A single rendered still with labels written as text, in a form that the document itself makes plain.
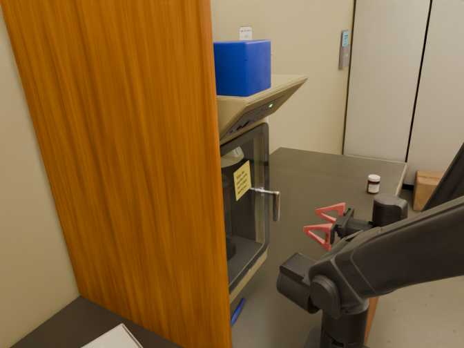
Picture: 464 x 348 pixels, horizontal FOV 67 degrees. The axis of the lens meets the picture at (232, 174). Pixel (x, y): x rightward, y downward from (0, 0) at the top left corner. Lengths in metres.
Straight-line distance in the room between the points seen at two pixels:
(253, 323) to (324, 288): 0.54
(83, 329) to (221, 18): 0.81
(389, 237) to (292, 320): 0.63
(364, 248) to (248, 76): 0.36
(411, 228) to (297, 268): 0.21
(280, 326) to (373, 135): 3.06
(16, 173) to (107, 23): 0.46
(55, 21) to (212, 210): 0.45
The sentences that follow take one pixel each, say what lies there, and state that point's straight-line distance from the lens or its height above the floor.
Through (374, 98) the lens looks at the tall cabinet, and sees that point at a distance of 3.74.
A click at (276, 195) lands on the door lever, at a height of 1.20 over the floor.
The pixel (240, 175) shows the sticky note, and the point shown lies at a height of 1.29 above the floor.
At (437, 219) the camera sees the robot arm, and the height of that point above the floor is 1.47.
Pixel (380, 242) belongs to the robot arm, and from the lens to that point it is 0.37.
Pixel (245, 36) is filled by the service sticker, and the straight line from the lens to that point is 0.84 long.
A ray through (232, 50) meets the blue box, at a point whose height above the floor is 1.59.
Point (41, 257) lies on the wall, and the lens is 1.05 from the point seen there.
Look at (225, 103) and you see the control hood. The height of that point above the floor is 1.50.
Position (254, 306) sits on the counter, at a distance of 0.99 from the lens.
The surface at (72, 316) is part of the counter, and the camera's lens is 1.08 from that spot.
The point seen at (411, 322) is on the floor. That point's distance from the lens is 2.43.
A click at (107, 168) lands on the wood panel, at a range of 0.76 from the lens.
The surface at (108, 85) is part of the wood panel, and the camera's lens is 0.68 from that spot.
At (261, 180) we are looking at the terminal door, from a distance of 0.95.
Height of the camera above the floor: 1.62
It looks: 23 degrees down
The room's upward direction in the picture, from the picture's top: 3 degrees counter-clockwise
